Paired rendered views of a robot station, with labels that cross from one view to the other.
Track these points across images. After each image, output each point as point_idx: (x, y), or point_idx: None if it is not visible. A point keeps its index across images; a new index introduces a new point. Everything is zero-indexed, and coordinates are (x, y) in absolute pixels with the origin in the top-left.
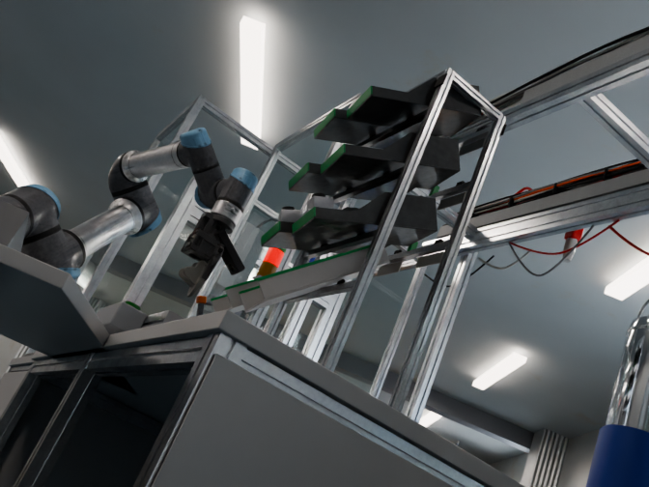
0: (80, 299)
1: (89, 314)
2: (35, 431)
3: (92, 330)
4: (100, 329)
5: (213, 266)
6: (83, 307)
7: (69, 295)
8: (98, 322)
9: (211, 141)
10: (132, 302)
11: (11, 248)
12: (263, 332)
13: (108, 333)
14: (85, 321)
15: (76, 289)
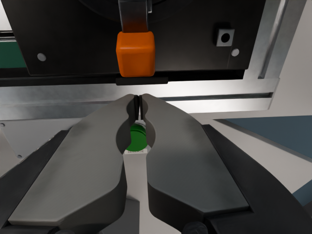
0: (297, 154)
1: (272, 143)
2: None
3: (249, 130)
4: (237, 127)
5: (285, 201)
6: (285, 148)
7: (308, 157)
8: (252, 135)
9: None
10: (146, 145)
11: (292, 192)
12: None
13: (217, 120)
14: (269, 139)
15: (309, 160)
